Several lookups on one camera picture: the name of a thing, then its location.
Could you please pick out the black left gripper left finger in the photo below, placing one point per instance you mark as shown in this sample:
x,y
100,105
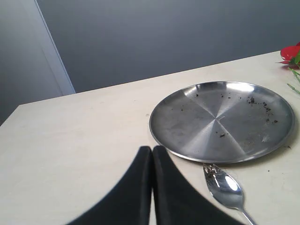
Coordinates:
x,y
128,203

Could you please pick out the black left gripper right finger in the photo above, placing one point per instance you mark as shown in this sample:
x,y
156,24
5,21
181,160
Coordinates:
x,y
177,202

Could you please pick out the red artificial anthurium flower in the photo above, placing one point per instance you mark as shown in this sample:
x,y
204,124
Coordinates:
x,y
291,59

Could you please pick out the round stainless steel plate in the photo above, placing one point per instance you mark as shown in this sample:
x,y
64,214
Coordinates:
x,y
222,122

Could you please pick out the silver metal spoon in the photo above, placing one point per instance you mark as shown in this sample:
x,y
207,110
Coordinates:
x,y
225,189

